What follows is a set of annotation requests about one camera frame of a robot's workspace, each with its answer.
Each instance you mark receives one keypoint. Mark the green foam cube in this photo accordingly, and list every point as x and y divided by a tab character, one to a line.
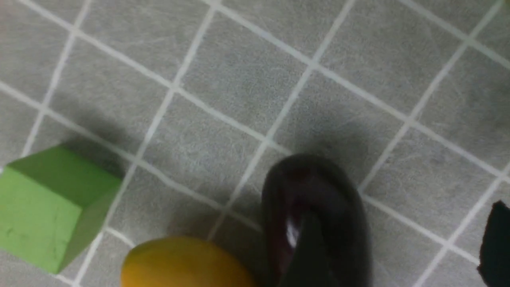
53	204

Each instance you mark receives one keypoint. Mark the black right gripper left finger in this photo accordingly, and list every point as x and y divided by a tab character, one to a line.
309	265

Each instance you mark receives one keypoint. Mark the orange yellow mango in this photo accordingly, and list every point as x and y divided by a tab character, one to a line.
182	261

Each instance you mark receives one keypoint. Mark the dark purple eggplant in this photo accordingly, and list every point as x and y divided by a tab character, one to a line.
303	183

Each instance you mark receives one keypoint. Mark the grey checked tablecloth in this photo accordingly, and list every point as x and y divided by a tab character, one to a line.
191	102

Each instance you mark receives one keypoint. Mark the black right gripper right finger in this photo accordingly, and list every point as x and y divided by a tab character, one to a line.
494	267

